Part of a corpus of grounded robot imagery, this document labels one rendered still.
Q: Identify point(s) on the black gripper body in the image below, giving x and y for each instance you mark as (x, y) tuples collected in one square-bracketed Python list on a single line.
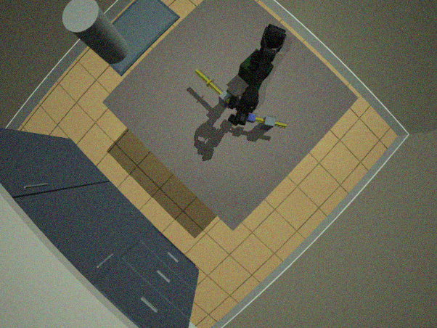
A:
[(232, 118)]

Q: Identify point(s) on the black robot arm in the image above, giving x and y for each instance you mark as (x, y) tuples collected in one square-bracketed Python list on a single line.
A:
[(272, 38)]

